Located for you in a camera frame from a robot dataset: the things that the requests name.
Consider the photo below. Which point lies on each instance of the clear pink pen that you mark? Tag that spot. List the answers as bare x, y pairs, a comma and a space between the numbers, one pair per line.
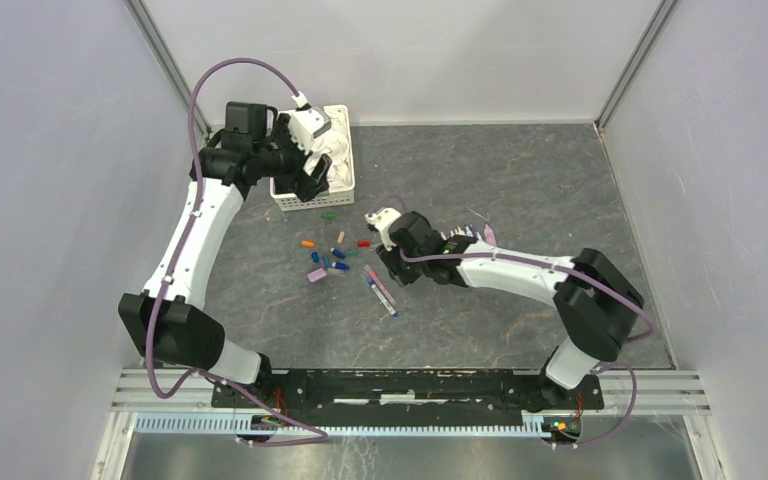
374, 277

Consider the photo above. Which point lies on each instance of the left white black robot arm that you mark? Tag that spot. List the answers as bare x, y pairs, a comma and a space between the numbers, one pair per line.
166, 319

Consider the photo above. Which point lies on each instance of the black mounting base plate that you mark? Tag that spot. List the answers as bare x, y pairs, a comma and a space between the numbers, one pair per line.
421, 397

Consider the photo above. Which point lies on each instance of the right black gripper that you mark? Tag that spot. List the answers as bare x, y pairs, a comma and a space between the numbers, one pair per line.
390, 257

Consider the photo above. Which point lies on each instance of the pink highlighter pen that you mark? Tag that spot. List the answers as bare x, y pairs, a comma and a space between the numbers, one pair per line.
489, 235

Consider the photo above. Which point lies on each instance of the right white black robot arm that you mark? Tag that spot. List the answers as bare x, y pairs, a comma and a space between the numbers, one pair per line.
599, 308

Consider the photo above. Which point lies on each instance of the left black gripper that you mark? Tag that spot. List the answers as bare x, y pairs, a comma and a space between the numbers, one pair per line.
310, 186

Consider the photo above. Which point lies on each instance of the white slotted cable duct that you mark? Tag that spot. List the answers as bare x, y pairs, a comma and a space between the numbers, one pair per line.
248, 424

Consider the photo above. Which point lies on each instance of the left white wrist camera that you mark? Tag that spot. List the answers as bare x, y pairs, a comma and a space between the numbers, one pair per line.
306, 127

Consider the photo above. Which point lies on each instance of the white crumpled cloth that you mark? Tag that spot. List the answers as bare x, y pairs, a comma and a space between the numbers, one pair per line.
337, 145

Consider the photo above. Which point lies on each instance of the white plastic basket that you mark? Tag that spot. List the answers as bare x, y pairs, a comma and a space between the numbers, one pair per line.
333, 197

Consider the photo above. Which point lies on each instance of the pink highlighter cap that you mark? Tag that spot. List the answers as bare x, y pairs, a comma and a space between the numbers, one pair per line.
317, 275

